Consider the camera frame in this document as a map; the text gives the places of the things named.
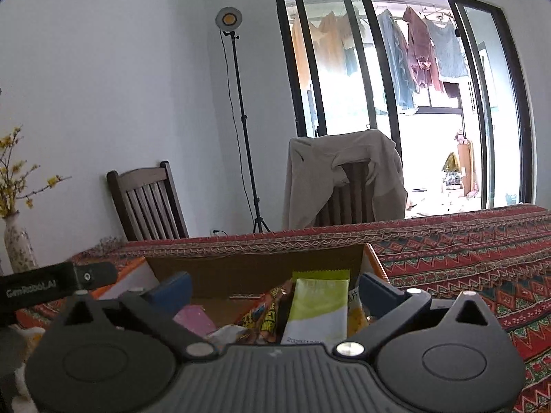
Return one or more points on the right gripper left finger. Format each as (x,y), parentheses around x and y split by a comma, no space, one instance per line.
(154,310)

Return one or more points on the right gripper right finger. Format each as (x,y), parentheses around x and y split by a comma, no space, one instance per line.
(394,309)

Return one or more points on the pink snack packet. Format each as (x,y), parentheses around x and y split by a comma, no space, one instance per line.
(195,319)

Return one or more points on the green white snack packet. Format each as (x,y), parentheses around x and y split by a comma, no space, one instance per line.
(318,309)

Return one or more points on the red cartoon snack bag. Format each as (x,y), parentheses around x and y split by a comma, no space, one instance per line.
(266,320)

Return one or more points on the floral ceramic vase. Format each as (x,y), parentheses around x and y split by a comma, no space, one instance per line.
(18,245)

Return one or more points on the orange cardboard box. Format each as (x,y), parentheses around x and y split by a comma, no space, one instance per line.
(228,275)

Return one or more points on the dark wooden chair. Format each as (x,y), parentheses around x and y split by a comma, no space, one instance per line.
(147,205)

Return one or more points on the yellow flower branches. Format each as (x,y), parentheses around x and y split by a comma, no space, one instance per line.
(15,174)

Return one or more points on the patterned red tablecloth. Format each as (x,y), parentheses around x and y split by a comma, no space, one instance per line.
(483,345)

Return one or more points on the chair with beige jacket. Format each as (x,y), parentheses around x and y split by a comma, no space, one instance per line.
(316,167)

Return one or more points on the hanging pink shirt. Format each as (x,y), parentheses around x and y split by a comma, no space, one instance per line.
(420,52)

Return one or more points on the black framed sliding door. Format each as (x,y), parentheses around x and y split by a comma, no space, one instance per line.
(465,148)

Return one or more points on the hanging blue garment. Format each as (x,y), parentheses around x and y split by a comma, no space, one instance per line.
(396,49)

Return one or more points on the hanging grey blue shirt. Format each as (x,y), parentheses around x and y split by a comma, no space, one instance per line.
(447,50)

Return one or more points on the studio light on stand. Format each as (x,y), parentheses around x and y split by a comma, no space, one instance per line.
(228,20)

